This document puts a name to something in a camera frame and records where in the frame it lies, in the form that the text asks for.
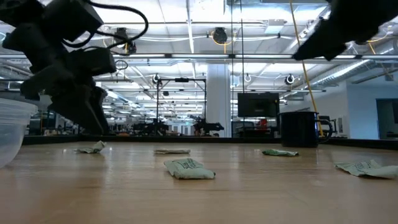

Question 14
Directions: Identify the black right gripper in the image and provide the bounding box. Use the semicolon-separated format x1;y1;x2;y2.
292;0;398;62

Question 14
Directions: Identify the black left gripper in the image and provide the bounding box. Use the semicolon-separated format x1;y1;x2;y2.
2;23;111;136

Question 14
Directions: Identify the plump green-white sweetener packet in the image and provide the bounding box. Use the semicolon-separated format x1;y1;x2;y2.
164;157;216;180

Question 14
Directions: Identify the thin green sweetener packet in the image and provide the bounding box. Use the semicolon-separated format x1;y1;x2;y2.
262;149;299;157

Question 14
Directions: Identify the large wrinkled sweetener packet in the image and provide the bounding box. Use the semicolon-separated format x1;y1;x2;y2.
334;159;398;180

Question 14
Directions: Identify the clear plastic bowl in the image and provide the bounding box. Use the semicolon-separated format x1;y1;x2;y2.
0;98;39;169

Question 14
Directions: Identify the black enamel mug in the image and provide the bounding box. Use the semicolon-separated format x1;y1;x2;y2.
278;111;334;149

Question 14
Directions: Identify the black monitor screen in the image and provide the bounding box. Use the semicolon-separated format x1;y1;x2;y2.
237;92;280;118

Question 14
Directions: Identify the white building column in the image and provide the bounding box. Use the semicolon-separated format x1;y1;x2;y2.
206;63;233;138

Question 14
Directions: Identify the silver ventilation duct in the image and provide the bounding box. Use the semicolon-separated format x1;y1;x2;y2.
309;58;374;88

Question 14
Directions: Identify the yellow hanging cord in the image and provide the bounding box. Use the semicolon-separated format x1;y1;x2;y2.
289;0;325;138

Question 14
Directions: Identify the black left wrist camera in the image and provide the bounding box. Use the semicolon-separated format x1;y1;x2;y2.
67;47;118;78

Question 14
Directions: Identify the large black cord reel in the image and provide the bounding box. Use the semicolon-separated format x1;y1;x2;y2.
212;27;229;45
113;27;137;54

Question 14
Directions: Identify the thin black hanging cable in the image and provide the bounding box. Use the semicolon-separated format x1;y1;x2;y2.
239;0;245;138
230;0;234;138

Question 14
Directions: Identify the black aluminium station frame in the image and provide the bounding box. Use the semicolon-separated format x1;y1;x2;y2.
155;77;208;125

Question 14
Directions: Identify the black overhead frame beam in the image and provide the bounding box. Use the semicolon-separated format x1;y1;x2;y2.
111;53;398;60

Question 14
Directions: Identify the black table rim frame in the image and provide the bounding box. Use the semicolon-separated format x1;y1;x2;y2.
23;134;398;151

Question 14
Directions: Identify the black left wrist camera cable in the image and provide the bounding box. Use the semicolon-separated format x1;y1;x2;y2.
60;0;149;50

